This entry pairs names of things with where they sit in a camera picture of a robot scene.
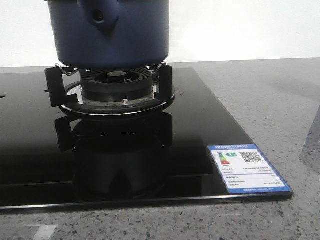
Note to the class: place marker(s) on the black pot support grate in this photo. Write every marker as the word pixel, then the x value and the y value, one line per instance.
pixel 58 78

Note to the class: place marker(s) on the blue energy label sticker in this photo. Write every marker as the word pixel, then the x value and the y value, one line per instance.
pixel 245 170

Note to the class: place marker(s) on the black glass gas stove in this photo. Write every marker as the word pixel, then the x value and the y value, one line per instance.
pixel 49 160

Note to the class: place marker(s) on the dark blue cooking pot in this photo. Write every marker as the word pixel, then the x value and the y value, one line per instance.
pixel 106 34

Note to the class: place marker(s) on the round gas burner head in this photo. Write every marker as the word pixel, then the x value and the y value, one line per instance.
pixel 120 92

